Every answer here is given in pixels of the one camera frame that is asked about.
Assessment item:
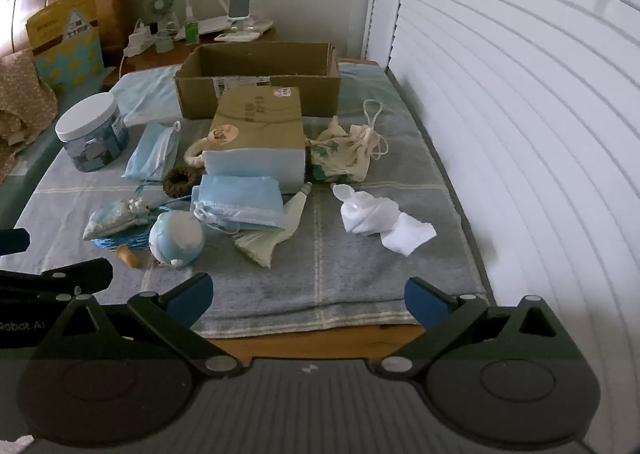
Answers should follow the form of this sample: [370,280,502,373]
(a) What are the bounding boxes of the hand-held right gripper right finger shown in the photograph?
[374,277,576,377]

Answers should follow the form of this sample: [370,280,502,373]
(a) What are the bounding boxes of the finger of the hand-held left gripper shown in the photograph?
[0,228,30,256]
[0,258,115,306]

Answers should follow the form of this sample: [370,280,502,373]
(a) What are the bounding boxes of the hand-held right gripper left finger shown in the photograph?
[37,273,240,377]

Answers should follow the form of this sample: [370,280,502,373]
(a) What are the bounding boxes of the round blue plush toy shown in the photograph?
[148,210,205,266]

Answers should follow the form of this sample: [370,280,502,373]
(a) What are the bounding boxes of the blue cord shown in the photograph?
[94,183,193,252]

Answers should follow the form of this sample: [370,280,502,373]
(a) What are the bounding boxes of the grey teal sock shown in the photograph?
[233,182,314,269]

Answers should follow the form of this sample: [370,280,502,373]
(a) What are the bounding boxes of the white cloth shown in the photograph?
[332,183,437,257]

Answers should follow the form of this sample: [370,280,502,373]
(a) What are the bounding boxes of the blue face masks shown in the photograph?
[191,175,289,235]

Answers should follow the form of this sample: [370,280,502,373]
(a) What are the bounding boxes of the dark brown scrunchie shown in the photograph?
[162,166,202,198]

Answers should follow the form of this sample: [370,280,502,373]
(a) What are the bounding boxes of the blue patterned sachet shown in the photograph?
[82,199,152,241]

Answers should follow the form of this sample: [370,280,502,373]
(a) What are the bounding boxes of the grey checked blanket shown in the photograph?
[0,69,494,338]

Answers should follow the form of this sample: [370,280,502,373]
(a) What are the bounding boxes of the brown floral quilt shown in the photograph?
[0,48,61,186]

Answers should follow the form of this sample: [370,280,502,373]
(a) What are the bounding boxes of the clear jar with white lid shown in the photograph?
[54,93,130,171]

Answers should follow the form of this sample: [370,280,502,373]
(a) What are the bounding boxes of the blue face mask pack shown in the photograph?
[122,121,181,181]

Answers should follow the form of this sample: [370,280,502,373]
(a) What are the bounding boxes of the yellow printed box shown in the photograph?
[25,0,106,88]

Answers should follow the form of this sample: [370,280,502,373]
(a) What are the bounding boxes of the wooden nightstand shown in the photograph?
[102,26,279,91]

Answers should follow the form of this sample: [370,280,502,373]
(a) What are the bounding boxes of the white power strip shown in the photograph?
[119,18,157,81]

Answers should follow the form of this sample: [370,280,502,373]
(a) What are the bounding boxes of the white remote control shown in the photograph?
[214,30,262,44]

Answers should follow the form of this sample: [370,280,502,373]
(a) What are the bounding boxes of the small green box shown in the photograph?
[183,0,200,44]

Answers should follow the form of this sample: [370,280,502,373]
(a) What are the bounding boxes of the white router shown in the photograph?
[174,0,237,41]

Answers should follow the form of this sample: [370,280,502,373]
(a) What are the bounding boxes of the small green desk fan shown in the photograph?
[144,0,177,54]

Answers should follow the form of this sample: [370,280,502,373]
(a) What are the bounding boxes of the white dock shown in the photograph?
[228,16,276,34]

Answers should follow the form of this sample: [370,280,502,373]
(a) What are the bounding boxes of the wooden bed frame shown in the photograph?
[209,321,427,361]

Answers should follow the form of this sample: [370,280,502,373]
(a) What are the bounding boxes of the beige rope ring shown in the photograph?
[184,137,215,171]

